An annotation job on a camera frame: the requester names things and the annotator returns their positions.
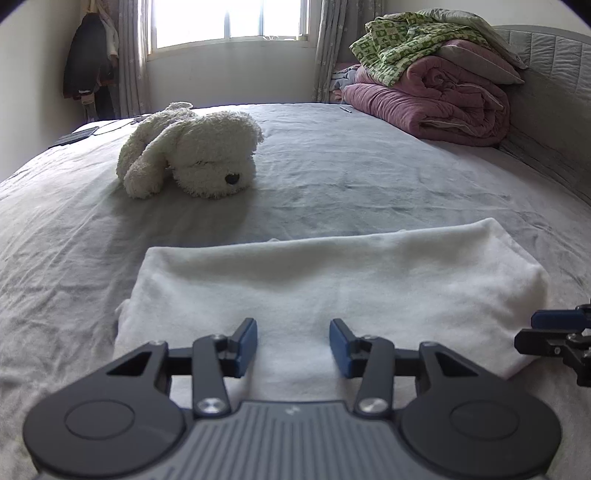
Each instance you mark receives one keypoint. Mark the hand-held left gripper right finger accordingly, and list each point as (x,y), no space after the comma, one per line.
(340,346)

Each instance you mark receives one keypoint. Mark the window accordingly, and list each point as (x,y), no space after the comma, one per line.
(207,21)

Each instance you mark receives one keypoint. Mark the pile of mixed clothes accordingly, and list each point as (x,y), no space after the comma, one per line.
(344,81)

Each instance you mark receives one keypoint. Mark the grey quilted headboard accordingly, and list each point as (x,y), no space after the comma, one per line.
(554,92)

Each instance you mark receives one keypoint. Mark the green patterned blanket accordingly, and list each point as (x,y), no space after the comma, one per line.
(397,46)

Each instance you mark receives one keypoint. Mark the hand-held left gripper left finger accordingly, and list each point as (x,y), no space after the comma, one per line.
(247,346)

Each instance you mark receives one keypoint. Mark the pink and grey pillow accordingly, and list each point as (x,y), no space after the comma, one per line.
(489,62)

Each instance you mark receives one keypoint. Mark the folded pink quilt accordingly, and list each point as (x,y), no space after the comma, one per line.
(438,101)

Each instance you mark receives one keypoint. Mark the hanging dark clothes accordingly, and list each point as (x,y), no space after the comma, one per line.
(85,60)

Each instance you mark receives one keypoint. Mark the dark tablet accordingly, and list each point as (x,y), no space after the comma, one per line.
(74,137)

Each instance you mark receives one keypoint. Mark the pale grey pillow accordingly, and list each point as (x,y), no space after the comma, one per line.
(461,16)

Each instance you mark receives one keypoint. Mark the grey star curtain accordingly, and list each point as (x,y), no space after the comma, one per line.
(131,69)
(328,55)

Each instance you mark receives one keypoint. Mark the white t-shirt with orange print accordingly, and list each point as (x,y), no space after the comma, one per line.
(323,277)

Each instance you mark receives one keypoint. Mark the bed with grey sheet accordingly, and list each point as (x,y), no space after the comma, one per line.
(369,184)

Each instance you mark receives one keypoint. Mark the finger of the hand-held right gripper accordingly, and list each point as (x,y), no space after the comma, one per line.
(535,341)
(554,318)

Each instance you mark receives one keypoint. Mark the white plush dog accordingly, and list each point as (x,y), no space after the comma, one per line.
(203,147)

